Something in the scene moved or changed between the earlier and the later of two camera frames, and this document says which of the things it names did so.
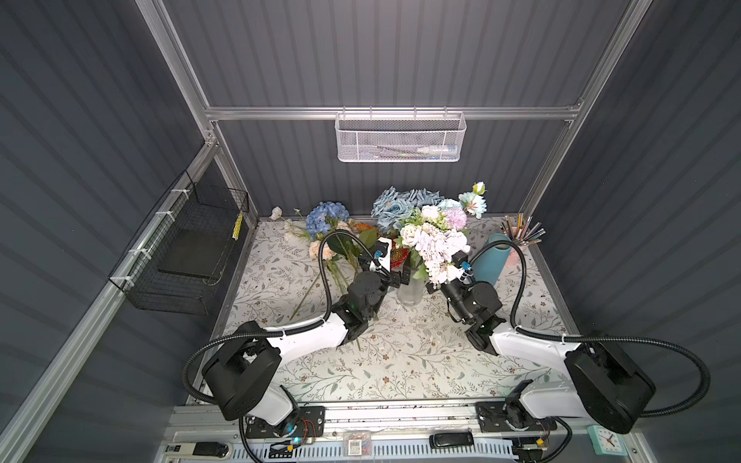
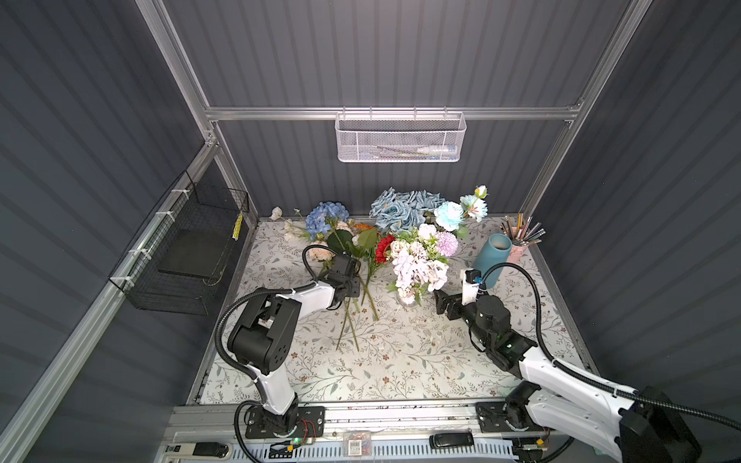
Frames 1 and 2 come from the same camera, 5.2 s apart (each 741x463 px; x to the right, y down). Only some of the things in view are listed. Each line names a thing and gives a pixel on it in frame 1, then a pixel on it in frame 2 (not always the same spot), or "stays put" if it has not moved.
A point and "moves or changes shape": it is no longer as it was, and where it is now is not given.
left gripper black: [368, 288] → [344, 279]
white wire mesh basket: [399, 137] stays put
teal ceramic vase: [489, 263] stays put
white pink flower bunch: [435, 234] moves or changes shape
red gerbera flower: [397, 257] moves or changes shape
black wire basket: [177, 269] stays put
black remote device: [451, 439] stays put
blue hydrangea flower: [318, 219] stays put
